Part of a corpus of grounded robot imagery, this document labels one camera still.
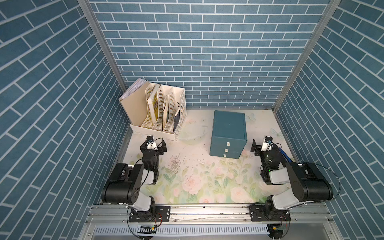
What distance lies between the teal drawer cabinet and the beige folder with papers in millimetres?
466

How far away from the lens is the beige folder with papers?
88 cm

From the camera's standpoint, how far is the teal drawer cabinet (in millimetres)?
803
